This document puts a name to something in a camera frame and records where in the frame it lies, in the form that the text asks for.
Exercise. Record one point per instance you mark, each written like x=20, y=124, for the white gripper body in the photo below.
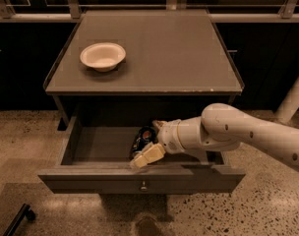
x=168, y=136

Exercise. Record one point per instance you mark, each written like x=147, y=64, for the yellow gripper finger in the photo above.
x=158, y=124
x=149, y=154

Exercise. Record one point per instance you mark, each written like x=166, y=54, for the blue pepsi can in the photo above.
x=145, y=136

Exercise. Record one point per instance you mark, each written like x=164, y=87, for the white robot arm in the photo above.
x=220, y=127

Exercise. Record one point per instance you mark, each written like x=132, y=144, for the small metal drawer knob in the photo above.
x=144, y=187

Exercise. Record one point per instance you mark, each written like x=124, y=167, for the open grey top drawer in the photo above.
x=95, y=158

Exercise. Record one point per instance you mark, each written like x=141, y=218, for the grey cabinet counter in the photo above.
x=167, y=53

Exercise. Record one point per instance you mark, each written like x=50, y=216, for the white paper bowl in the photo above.
x=103, y=57

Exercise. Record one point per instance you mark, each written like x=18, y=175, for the black wheeled base leg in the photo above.
x=24, y=212

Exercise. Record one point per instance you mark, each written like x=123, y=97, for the metal railing frame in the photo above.
x=219, y=11

